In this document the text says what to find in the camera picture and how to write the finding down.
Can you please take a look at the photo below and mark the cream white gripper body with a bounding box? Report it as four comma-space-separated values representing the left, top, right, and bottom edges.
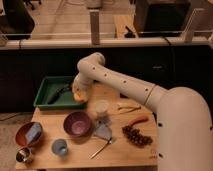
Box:
72, 73, 90, 99

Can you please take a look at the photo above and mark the yellow apple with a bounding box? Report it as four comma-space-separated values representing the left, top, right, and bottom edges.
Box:
73, 93, 84, 102

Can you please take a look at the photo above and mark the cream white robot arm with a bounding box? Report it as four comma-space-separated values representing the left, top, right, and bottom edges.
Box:
72, 52, 213, 171

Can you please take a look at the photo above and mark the green plastic tray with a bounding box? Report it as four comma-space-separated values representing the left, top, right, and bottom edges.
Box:
34, 76, 86, 110

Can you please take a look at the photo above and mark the dark green cucumber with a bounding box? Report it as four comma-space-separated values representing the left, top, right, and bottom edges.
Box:
47, 84, 70, 104

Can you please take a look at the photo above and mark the clear plastic cup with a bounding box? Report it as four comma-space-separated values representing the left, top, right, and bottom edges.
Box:
95, 100, 108, 117

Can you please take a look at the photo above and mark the purple bowl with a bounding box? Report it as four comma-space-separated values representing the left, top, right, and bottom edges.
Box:
63, 111, 92, 138

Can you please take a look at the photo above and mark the yellow-green bean pod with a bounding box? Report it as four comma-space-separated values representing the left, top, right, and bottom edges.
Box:
117, 106, 141, 113

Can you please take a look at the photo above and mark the grey folded cloth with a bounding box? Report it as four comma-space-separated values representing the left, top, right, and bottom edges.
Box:
93, 117, 112, 140

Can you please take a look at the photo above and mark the light blue cup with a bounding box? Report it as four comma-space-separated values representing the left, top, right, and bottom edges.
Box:
51, 139, 68, 156

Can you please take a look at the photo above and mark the blue-grey sponge block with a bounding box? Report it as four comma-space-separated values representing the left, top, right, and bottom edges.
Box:
25, 123, 42, 144

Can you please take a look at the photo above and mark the dark grape bunch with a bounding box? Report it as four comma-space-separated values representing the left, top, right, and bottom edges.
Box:
122, 125, 153, 147

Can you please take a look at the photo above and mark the red-brown bowl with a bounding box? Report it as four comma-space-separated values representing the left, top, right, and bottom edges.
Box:
15, 122, 43, 147

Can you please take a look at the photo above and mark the black office chair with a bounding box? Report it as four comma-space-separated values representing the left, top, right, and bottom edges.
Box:
0, 0, 35, 40

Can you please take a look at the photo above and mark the small metal cup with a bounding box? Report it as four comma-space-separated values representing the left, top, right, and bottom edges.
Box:
16, 147, 33, 163

